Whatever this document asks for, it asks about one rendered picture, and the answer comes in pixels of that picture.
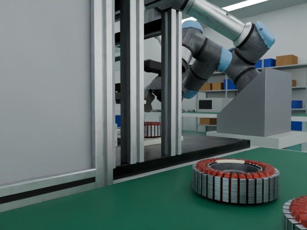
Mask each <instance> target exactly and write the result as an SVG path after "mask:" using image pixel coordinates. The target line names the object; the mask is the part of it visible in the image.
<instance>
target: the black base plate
mask: <svg viewBox="0 0 307 230"><path fill-rule="evenodd" d="M181 136H183V140H182V141H181V154H180V155H175V156H168V155H167V154H166V155H163V154H161V144H155V145H148V146H144V162H136V163H135V164H129V163H127V162H121V143H120V142H117V146H116V168H114V169H113V180H117V179H121V178H126V177H129V176H133V175H138V174H141V173H147V172H150V171H154V170H159V169H162V168H166V167H171V166H175V165H179V164H183V163H187V162H192V161H196V160H200V159H204V158H208V157H213V156H217V155H221V154H225V153H229V152H234V151H238V150H242V149H246V148H250V140H246V139H236V138H227V137H218V136H205V135H195V134H186V133H182V134H181Z"/></svg>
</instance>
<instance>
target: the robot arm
mask: <svg viewBox="0 0 307 230"><path fill-rule="evenodd" d="M170 7H174V8H177V9H180V10H182V14H188V15H190V16H191V17H193V18H195V19H196V20H198V21H200V22H201V23H203V24H205V25H206V26H208V27H210V28H211V29H213V30H215V31H217V32H218V33H220V34H222V35H223V36H225V37H227V38H228V39H230V40H232V41H233V45H234V46H235V47H232V48H230V49H229V50H227V49H226V48H224V47H223V46H220V45H219V44H217V43H215V42H214V41H212V40H210V39H209V38H207V37H206V36H204V35H203V33H202V32H203V28H202V26H201V25H200V23H198V22H197V21H194V20H186V21H184V22H183V23H182V92H181V96H182V99H181V102H182V100H183V98H185V99H191V98H193V97H194V96H195V95H196V94H197V93H198V92H199V90H200V89H201V87H202V86H203V85H204V84H205V82H206V81H207V80H208V79H209V78H210V77H211V75H212V74H213V73H214V72H215V71H216V72H220V73H222V72H224V74H226V75H227V77H228V78H229V79H230V80H231V81H232V83H233V84H234V85H235V86H236V88H237V89H238V93H240V92H241V91H242V90H243V89H244V88H245V87H246V86H247V85H248V84H249V83H250V82H251V81H252V80H253V79H254V78H255V77H256V76H257V75H258V74H259V73H260V72H259V71H258V70H257V69H256V68H255V67H254V65H255V64H256V63H257V62H258V61H259V60H260V59H261V58H262V57H263V56H264V54H265V53H266V52H267V51H268V50H270V48H271V46H272V45H273V44H274V43H275V37H274V35H273V34H272V32H271V31H270V30H269V29H268V28H267V27H266V26H265V25H264V24H262V23H261V22H259V21H257V22H255V24H253V23H252V22H247V23H244V22H242V21H241V20H239V19H237V18H236V17H234V16H233V15H231V14H229V13H227V12H226V11H224V10H223V9H221V8H219V7H218V6H216V5H215V4H213V3H211V2H210V1H208V0H173V1H171V2H168V3H165V4H163V5H160V6H157V7H155V8H152V9H150V10H148V22H151V21H154V20H157V19H160V18H161V10H164V9H167V8H170ZM192 57H193V58H195V61H194V62H192V60H191V59H192ZM144 71H145V72H147V73H157V74H158V76H156V77H155V78H154V79H153V80H152V82H151V83H150V84H148V85H147V86H146V87H145V88H144V100H146V104H144V112H147V113H148V112H150V111H151V110H152V105H151V103H152V102H153V100H154V99H155V96H157V100H159V101H160V102H161V62H158V61H154V60H151V59H146V60H144ZM152 93H153V94H152Z"/></svg>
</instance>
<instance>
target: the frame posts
mask: <svg viewBox="0 0 307 230"><path fill-rule="evenodd" d="M120 88H121V162H127V163H129V164H135V163H136V162H144V0H120ZM181 92H182V10H180V9H177V8H174V7H170V8H167V9H164V10H161V154H163V155H166V154H167V155H168V156H175V155H180V154H181Z"/></svg>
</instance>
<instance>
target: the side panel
mask: <svg viewBox="0 0 307 230"><path fill-rule="evenodd" d="M112 184H113V99H112V0H0V213H1V212H5V211H8V210H12V209H17V208H20V207H24V206H28V205H32V204H37V203H40V202H44V201H48V200H52V199H57V198H60V197H64V196H68V195H72V194H75V193H80V192H84V191H88V190H92V189H95V188H100V187H103V186H108V185H112Z"/></svg>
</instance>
